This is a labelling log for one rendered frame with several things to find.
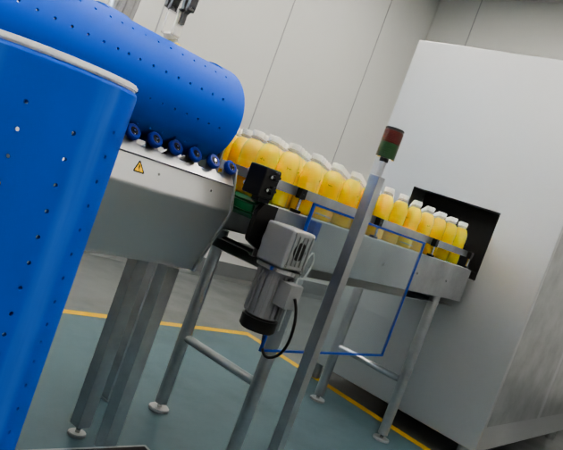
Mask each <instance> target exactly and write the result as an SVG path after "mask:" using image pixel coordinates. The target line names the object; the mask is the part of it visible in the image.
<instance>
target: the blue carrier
mask: <svg viewBox="0 0 563 450"><path fill-rule="evenodd" d="M18 1H19V2H18ZM18 1H17V0H0V29H2V30H5V31H8V32H11V33H13V34H16V35H18V36H21V37H24V38H27V39H30V40H33V41H36V42H38V43H40V44H42V45H45V46H49V47H52V48H53V49H56V50H58V51H61V52H63V53H66V54H69V55H71V56H74V57H76V58H79V59H81V60H82V61H85V62H87V63H91V64H93V65H96V66H97V67H99V68H101V69H104V70H106V71H109V72H111V73H113V74H115V75H117V76H119V77H121V78H123V79H126V80H128V81H129V82H131V83H132V84H134V85H135V86H137V89H138V92H137V93H135V95H136V96H137V102H136V104H135V107H134V110H133V113H132V115H131V117H130V122H129V123H134V124H136V125H137V126H138V127H139V129H140V133H141V135H140V138H139V139H140V140H143V141H146V140H147V135H148V133H150V132H152V131H155V132H157V133H158V134H159V135H160V136H161V138H162V140H163V143H162V145H161V147H162V148H165V149H167V147H168V143H169V142H170V141H171V140H173V139H176V140H178V141H179V142H180V143H181V145H182V148H183V151H182V153H181V154H183V155H185V156H187V154H188V151H189V149H190V148H191V147H193V146H194V147H196V148H198V149H199V151H200V152H201V154H202V159H201V160H205V159H206V158H207V156H208V155H210V154H215V155H218V154H219V153H220V152H221V151H223V150H224V149H225V148H226V147H227V146H228V145H229V144H230V142H231V141H232V140H233V139H234V137H235V136H236V134H237V132H238V130H239V126H240V124H241V122H242V118H243V114H244V109H245V96H244V91H243V87H242V86H241V83H240V81H239V79H238V78H237V77H236V76H235V75H234V74H233V73H232V72H231V71H228V70H226V69H224V68H223V67H222V66H220V65H218V64H216V63H214V62H209V61H207V60H205V59H203V58H201V57H199V56H197V55H195V54H193V53H191V52H190V51H188V50H186V49H184V48H183V47H181V46H178V45H176V44H174V43H173V42H172V41H170V40H168V39H166V38H164V37H161V36H160V35H158V34H156V33H155V32H153V31H151V30H149V29H147V28H145V27H143V26H141V25H139V24H137V23H136V22H135V21H132V20H131V19H130V18H129V17H128V16H127V15H125V14H124V13H122V12H119V11H117V10H115V9H114V8H113V7H111V6H109V5H107V4H105V3H103V2H100V1H95V0H18ZM36 9H37V10H36ZM103 42H104V43H103Z"/></svg>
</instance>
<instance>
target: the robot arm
mask: <svg viewBox="0 0 563 450"><path fill-rule="evenodd" d="M140 1H141V0H109V1H108V3H107V5H109V6H111V7H113V8H114V9H115V10H117V11H119V12H121V13H124V14H125V15H127V16H128V17H129V18H130V19H131V20H132V21H133V18H134V16H135V13H136V11H137V10H138V7H139V3H140ZM198 1H199V0H183V2H182V6H181V8H179V11H178V12H176V11H177V9H178V7H179V5H180V3H181V0H166V1H165V4H164V6H165V7H166V8H167V9H168V12H167V14H166V16H165V19H164V25H163V27H162V29H161V33H164V32H165V31H171V35H173V36H175V37H176V38H180V35H181V31H182V28H183V26H184V24H185V21H186V19H187V17H188V15H189V14H190V13H194V12H195V11H196V8H197V4H198ZM191 7H192V8H191Z"/></svg>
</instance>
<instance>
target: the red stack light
mask: <svg viewBox="0 0 563 450"><path fill-rule="evenodd" d="M403 137H404V135H403V134H402V133H400V132H398V131H396V130H393V129H385V130H384V132H383V135H382V138H381V140H383V141H387V142H390V143H392V144H395V145H397V146H400V144H401V141H402V139H403Z"/></svg>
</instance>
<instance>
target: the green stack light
mask: <svg viewBox="0 0 563 450"><path fill-rule="evenodd" d="M398 151H399V146H397V145H395V144H392V143H390V142H387V141H383V140H381V141H380V145H379V146H378V148H377V151H376V154H375V155H376V156H378V157H383V158H386V159H388V160H389V161H392V162H394V161H395V157H396V155H397V153H398Z"/></svg>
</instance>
